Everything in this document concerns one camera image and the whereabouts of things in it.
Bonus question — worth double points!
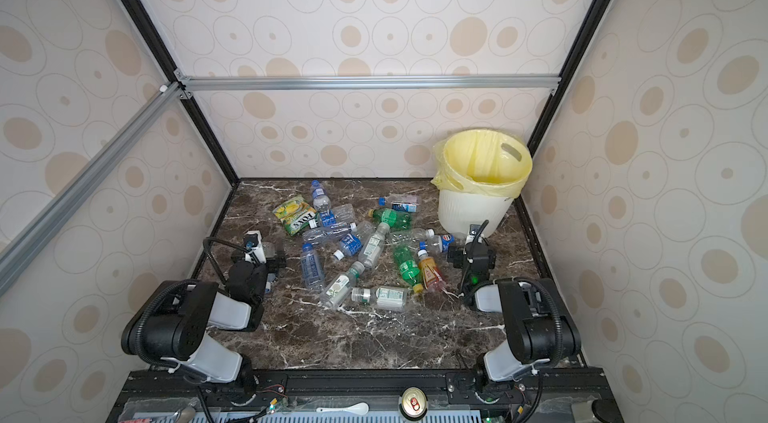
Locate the orange tea bottle white cap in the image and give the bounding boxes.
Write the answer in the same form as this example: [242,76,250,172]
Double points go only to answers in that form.
[417,249,446,293]

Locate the clear bottle white green label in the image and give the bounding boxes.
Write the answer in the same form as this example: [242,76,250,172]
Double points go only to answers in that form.
[321,261,366,309]

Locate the clear bottle blue label small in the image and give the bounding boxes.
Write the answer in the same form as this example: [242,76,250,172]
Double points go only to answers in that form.
[333,233,363,260]

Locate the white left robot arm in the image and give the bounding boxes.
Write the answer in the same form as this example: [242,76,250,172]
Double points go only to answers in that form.
[121,230,286,392]

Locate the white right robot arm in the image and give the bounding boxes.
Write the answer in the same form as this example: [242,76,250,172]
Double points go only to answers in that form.
[447,239,581,390]

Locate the yellow plastic bin liner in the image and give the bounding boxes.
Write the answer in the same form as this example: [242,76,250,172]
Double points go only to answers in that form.
[432,128,533,199]

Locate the clear Pepsi bottle blue label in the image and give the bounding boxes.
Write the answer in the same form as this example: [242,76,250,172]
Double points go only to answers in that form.
[419,234,455,255]

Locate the green bottle yellow cap lower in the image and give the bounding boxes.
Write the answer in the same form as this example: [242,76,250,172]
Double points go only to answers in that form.
[393,245,424,294]

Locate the green bottle yellow cap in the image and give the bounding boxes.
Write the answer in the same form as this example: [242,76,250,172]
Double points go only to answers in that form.
[368,208,412,231]
[393,245,424,294]

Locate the green Fox's candy bag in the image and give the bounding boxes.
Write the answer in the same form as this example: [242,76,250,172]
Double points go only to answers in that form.
[272,195,317,236]

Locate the clear bottle blue cap far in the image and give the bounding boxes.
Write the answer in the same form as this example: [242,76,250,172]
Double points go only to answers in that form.
[378,194,421,213]

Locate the green bottle yellow cap upper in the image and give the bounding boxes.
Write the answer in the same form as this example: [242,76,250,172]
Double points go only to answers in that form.
[368,208,412,231]

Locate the clear bottle green label bottom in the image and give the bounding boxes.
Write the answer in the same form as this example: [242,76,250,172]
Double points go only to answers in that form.
[351,286,408,311]

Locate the clear bottle grey cap tall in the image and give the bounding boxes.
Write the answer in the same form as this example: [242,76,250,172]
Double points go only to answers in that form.
[359,222,390,271]

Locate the clear crushed bottle blue label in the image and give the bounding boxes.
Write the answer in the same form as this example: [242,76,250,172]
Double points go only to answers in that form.
[318,203,356,227]

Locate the drink can top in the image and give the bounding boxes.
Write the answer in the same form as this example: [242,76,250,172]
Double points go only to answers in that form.
[399,387,428,422]

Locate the white plastic spoon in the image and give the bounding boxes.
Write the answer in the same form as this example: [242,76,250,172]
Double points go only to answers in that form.
[316,402,370,416]

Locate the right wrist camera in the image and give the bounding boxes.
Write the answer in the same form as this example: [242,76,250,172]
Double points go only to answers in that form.
[465,219,489,245]

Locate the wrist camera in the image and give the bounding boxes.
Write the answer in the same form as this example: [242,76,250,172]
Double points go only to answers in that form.
[243,230,267,264]
[465,219,489,245]

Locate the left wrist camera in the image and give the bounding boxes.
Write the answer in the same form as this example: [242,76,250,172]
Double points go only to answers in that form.
[243,230,267,264]

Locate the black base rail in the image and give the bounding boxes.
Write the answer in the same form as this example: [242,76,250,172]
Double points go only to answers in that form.
[108,367,621,422]

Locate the horizontal aluminium rail back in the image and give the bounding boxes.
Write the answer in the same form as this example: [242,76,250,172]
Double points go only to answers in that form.
[180,74,561,92]

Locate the diagonal aluminium rail left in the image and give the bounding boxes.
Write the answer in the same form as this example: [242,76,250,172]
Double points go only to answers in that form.
[1,82,182,293]

